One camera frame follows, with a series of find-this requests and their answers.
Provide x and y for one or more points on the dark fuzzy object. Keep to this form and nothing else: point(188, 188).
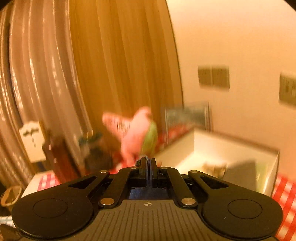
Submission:
point(138, 163)

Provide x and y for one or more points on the white cardboard box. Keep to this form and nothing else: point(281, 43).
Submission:
point(231, 146)

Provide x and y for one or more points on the sheer white curtain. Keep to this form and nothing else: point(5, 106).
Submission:
point(34, 69)

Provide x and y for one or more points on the beige light switch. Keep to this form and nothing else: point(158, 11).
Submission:
point(220, 77)
point(205, 76)

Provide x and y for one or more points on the brown curtain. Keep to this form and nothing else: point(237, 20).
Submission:
point(120, 58)

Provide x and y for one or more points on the round woven object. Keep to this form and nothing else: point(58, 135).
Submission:
point(10, 195)

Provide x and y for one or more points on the glass picture frame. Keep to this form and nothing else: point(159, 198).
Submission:
point(185, 115)

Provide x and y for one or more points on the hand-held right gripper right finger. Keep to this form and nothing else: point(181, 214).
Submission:
point(151, 172)

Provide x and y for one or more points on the red white checkered tablecloth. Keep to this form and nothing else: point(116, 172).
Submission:
point(286, 192)

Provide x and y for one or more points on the pink starfish plush toy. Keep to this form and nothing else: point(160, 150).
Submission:
point(136, 136)

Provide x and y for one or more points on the beige wall socket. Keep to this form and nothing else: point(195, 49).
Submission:
point(288, 89)

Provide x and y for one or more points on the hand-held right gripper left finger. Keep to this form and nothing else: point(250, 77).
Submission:
point(144, 172)

